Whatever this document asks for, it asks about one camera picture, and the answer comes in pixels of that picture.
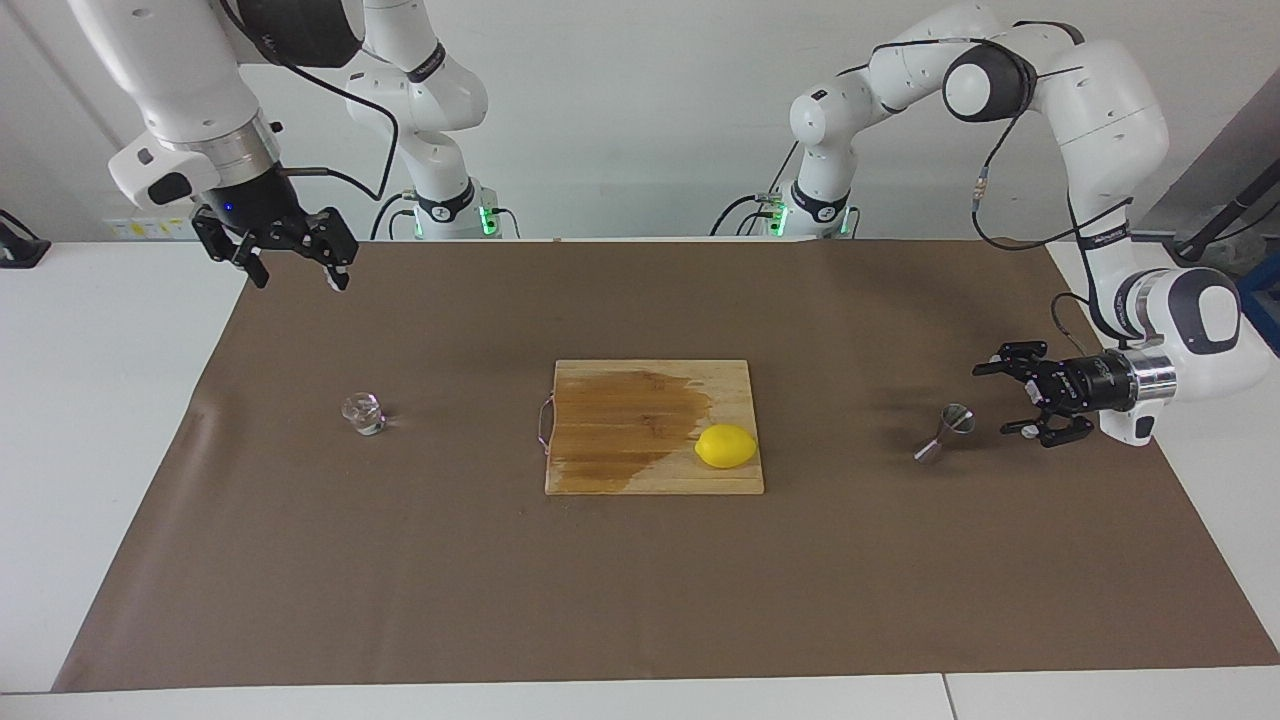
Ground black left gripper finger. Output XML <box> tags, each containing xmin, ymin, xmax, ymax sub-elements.
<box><xmin>972</xmin><ymin>342</ymin><xmax>1051</xmax><ymax>386</ymax></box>
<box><xmin>1000</xmin><ymin>410</ymin><xmax>1094</xmax><ymax>449</ymax></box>

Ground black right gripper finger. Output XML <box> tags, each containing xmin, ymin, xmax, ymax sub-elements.
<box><xmin>300</xmin><ymin>208</ymin><xmax>359</xmax><ymax>292</ymax></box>
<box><xmin>192</xmin><ymin>207</ymin><xmax>271</xmax><ymax>290</ymax></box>

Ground steel double jigger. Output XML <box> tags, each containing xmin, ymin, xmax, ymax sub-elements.
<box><xmin>913</xmin><ymin>403</ymin><xmax>976</xmax><ymax>467</ymax></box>

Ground small clear glass cup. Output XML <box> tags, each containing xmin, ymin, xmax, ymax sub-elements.
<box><xmin>341</xmin><ymin>392</ymin><xmax>388</xmax><ymax>437</ymax></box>

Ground white yellow-labelled power strip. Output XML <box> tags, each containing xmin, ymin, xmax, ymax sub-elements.
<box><xmin>100</xmin><ymin>213</ymin><xmax>201</xmax><ymax>242</ymax></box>

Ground black tripod pole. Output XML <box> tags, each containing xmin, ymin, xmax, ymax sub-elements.
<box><xmin>1165</xmin><ymin>160</ymin><xmax>1280</xmax><ymax>266</ymax></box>

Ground black table clamp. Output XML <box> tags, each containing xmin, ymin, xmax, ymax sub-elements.
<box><xmin>0</xmin><ymin>208</ymin><xmax>51</xmax><ymax>269</ymax></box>

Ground yellow lemon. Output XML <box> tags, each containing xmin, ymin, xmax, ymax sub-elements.
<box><xmin>694</xmin><ymin>423</ymin><xmax>759</xmax><ymax>470</ymax></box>

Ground brown paper table mat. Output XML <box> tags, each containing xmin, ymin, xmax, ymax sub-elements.
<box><xmin>52</xmin><ymin>238</ymin><xmax>1280</xmax><ymax>693</ymax></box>

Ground wooden cutting board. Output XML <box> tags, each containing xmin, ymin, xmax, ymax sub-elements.
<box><xmin>538</xmin><ymin>359</ymin><xmax>766</xmax><ymax>497</ymax></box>

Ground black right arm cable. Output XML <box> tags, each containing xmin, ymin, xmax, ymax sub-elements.
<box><xmin>218</xmin><ymin>0</ymin><xmax>401</xmax><ymax>201</ymax></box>

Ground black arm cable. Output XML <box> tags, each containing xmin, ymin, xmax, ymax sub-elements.
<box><xmin>838</xmin><ymin>20</ymin><xmax>1136</xmax><ymax>346</ymax></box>
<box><xmin>218</xmin><ymin>0</ymin><xmax>401</xmax><ymax>201</ymax></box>

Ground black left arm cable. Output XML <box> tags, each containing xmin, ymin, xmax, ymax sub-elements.
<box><xmin>838</xmin><ymin>20</ymin><xmax>1136</xmax><ymax>346</ymax></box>

